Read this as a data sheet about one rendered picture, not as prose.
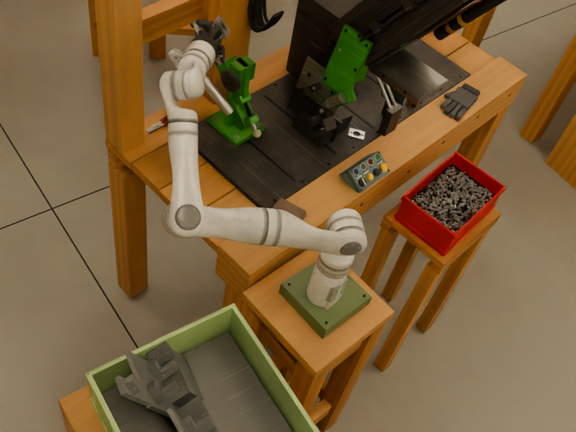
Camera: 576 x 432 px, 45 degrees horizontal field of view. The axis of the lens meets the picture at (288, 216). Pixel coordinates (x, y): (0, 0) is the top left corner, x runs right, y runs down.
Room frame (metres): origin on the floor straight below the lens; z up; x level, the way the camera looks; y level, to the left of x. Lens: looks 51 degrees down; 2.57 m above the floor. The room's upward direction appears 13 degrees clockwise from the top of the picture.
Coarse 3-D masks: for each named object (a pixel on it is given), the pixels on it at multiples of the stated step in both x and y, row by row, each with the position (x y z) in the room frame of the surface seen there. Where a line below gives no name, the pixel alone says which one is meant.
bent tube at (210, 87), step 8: (216, 24) 1.53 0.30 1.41; (224, 24) 1.56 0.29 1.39; (216, 32) 1.53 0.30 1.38; (224, 32) 1.53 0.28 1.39; (208, 80) 1.51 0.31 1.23; (208, 88) 1.50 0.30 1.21; (216, 88) 1.51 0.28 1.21; (216, 96) 1.49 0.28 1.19; (224, 104) 1.49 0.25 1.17; (224, 112) 1.48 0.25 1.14
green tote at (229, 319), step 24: (216, 312) 0.94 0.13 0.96; (168, 336) 0.84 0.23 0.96; (192, 336) 0.88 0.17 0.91; (216, 336) 0.93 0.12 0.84; (240, 336) 0.92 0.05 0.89; (120, 360) 0.75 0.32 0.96; (264, 360) 0.84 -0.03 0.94; (96, 384) 0.67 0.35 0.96; (264, 384) 0.83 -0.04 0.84; (96, 408) 0.67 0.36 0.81; (288, 408) 0.75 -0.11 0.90
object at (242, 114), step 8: (224, 64) 1.70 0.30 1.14; (240, 96) 1.66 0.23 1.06; (248, 96) 1.68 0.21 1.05; (232, 104) 1.66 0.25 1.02; (240, 104) 1.65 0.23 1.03; (248, 104) 1.69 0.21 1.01; (240, 112) 1.65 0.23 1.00; (248, 112) 1.65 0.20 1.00; (240, 120) 1.64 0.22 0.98; (248, 120) 1.63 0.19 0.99; (256, 120) 1.65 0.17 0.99
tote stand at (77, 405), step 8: (80, 392) 0.71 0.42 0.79; (88, 392) 0.72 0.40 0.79; (64, 400) 0.68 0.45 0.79; (72, 400) 0.69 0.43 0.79; (80, 400) 0.69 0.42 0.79; (88, 400) 0.70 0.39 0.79; (64, 408) 0.66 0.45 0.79; (72, 408) 0.67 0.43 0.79; (80, 408) 0.67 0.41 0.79; (88, 408) 0.68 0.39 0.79; (64, 416) 0.66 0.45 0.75; (72, 416) 0.65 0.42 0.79; (80, 416) 0.65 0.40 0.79; (88, 416) 0.66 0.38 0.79; (96, 416) 0.66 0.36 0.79; (72, 424) 0.63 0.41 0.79; (80, 424) 0.63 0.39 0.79; (88, 424) 0.63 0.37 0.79; (96, 424) 0.64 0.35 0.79
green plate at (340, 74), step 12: (348, 36) 1.83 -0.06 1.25; (360, 36) 1.82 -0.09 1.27; (336, 48) 1.83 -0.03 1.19; (348, 48) 1.82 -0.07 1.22; (360, 48) 1.80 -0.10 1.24; (336, 60) 1.82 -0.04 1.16; (348, 60) 1.80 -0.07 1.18; (360, 60) 1.78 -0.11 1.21; (324, 72) 1.82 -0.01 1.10; (336, 72) 1.80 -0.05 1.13; (348, 72) 1.78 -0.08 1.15; (360, 72) 1.80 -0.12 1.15; (336, 84) 1.78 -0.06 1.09; (348, 84) 1.76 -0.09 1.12
